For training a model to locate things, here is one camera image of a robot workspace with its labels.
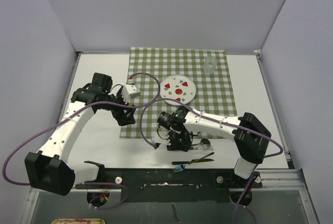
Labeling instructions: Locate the white plate with strawberries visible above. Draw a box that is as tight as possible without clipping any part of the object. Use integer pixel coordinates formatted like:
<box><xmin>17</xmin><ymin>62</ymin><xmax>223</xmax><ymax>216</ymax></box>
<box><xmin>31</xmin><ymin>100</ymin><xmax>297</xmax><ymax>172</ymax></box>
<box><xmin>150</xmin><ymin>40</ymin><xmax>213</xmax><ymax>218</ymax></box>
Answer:
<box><xmin>160</xmin><ymin>75</ymin><xmax>197</xmax><ymax>104</ymax></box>

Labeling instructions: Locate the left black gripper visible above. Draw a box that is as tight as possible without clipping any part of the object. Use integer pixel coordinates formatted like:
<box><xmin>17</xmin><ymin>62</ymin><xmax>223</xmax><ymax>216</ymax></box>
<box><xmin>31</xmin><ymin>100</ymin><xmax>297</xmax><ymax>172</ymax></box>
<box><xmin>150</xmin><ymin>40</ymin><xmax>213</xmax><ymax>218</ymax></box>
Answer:
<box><xmin>99</xmin><ymin>89</ymin><xmax>135</xmax><ymax>125</ymax></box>

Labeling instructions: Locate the iridescent rainbow fork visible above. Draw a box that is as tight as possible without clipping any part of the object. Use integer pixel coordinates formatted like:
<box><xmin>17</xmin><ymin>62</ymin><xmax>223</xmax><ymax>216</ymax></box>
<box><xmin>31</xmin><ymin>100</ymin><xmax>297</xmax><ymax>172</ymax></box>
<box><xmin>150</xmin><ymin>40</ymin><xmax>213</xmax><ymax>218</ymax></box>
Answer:
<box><xmin>172</xmin><ymin>152</ymin><xmax>215</xmax><ymax>173</ymax></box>

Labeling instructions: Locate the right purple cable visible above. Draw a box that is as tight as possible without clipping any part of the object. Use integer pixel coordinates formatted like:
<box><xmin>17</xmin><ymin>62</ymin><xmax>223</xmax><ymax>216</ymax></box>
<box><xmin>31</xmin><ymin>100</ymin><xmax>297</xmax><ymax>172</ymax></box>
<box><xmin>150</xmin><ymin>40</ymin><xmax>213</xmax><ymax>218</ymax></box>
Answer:
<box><xmin>139</xmin><ymin>101</ymin><xmax>284</xmax><ymax>224</ymax></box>

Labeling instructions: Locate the black spoon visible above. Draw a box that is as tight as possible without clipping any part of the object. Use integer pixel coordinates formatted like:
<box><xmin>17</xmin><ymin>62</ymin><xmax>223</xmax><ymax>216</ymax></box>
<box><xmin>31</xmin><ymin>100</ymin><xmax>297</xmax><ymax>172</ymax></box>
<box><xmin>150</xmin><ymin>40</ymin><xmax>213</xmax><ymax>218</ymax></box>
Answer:
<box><xmin>193</xmin><ymin>138</ymin><xmax>211</xmax><ymax>146</ymax></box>

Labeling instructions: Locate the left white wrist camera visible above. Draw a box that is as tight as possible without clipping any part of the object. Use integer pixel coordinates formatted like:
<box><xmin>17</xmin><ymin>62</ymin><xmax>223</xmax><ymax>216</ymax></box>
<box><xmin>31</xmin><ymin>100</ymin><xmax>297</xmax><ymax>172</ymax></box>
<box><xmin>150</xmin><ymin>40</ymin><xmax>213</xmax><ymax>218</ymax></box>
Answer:
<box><xmin>121</xmin><ymin>78</ymin><xmax>140</xmax><ymax>103</ymax></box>

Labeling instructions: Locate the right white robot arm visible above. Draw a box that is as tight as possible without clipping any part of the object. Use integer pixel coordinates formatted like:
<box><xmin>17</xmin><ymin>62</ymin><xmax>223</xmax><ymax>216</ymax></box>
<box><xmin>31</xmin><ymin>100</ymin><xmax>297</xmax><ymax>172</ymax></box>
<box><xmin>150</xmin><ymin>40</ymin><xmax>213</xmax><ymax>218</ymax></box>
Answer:
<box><xmin>157</xmin><ymin>106</ymin><xmax>271</xmax><ymax>187</ymax></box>

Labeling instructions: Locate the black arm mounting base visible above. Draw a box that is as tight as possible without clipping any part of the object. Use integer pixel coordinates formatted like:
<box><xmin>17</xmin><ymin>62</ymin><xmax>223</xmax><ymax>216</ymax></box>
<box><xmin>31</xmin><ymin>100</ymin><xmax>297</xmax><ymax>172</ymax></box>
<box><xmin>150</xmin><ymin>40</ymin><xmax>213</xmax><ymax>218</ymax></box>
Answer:
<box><xmin>75</xmin><ymin>168</ymin><xmax>262</xmax><ymax>203</ymax></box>

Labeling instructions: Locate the purple cable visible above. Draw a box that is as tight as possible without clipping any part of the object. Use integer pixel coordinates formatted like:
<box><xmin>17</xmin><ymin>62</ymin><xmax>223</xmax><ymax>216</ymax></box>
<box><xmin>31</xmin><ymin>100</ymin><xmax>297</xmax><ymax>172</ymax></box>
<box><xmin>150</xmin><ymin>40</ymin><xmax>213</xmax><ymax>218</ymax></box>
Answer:
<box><xmin>2</xmin><ymin>72</ymin><xmax>161</xmax><ymax>210</ymax></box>
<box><xmin>139</xmin><ymin>101</ymin><xmax>284</xmax><ymax>224</ymax></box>

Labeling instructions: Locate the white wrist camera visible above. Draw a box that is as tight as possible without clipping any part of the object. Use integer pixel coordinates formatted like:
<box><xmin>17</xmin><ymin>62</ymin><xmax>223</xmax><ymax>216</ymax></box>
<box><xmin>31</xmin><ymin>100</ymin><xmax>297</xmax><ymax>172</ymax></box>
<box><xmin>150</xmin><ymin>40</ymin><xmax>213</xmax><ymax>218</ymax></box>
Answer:
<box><xmin>121</xmin><ymin>78</ymin><xmax>140</xmax><ymax>103</ymax></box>
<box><xmin>151</xmin><ymin>132</ymin><xmax>171</xmax><ymax>146</ymax></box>

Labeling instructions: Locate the green white checkered tablecloth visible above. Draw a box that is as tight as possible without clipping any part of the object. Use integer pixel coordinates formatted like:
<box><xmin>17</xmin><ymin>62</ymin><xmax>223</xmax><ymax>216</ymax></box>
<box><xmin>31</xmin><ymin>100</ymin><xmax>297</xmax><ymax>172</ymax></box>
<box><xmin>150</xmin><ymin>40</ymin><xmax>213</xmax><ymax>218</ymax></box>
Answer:
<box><xmin>120</xmin><ymin>47</ymin><xmax>238</xmax><ymax>138</ymax></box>

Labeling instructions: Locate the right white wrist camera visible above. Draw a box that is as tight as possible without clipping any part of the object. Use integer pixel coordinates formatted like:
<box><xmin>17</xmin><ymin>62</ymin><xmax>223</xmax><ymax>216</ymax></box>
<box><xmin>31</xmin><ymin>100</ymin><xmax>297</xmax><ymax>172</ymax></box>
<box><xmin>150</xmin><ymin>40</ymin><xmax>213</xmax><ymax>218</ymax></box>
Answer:
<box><xmin>151</xmin><ymin>132</ymin><xmax>171</xmax><ymax>146</ymax></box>

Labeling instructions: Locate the silver fork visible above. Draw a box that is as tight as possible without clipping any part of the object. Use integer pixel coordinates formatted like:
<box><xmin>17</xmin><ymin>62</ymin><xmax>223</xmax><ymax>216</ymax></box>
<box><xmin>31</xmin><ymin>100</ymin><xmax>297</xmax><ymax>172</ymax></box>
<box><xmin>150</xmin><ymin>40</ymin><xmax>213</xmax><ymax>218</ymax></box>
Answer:
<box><xmin>190</xmin><ymin>144</ymin><xmax>214</xmax><ymax>151</ymax></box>

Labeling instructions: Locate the clear drinking glass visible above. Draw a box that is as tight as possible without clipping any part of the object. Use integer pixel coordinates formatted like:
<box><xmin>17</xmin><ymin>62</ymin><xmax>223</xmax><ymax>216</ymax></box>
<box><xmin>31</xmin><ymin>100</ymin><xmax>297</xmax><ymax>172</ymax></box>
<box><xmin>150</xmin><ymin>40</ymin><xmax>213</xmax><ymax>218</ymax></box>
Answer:
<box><xmin>203</xmin><ymin>56</ymin><xmax>217</xmax><ymax>76</ymax></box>

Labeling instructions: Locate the green handled knife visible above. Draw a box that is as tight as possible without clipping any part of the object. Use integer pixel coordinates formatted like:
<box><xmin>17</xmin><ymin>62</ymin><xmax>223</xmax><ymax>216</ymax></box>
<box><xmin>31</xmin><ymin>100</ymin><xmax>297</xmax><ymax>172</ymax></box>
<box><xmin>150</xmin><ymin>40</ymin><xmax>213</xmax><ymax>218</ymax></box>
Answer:
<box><xmin>171</xmin><ymin>159</ymin><xmax>214</xmax><ymax>165</ymax></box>

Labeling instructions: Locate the yellow rimmed tray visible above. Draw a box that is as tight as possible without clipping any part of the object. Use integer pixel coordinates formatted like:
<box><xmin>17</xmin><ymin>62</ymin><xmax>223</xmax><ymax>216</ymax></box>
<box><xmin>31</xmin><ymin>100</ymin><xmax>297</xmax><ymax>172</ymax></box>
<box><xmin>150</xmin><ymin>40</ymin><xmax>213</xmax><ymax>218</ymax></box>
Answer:
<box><xmin>52</xmin><ymin>218</ymin><xmax>106</xmax><ymax>224</ymax></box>

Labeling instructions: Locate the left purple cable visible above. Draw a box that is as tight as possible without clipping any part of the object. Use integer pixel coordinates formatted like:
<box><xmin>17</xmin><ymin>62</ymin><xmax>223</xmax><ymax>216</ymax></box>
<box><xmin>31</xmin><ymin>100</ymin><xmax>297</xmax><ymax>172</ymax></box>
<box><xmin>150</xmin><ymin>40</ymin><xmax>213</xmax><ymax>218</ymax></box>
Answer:
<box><xmin>2</xmin><ymin>72</ymin><xmax>161</xmax><ymax>210</ymax></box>

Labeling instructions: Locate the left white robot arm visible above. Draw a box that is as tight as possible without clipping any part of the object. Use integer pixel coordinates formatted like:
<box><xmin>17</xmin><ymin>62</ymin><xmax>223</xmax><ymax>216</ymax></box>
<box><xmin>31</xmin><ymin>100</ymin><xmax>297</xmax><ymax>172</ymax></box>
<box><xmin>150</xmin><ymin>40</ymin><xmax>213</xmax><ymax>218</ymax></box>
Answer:
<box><xmin>24</xmin><ymin>73</ymin><xmax>140</xmax><ymax>196</ymax></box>

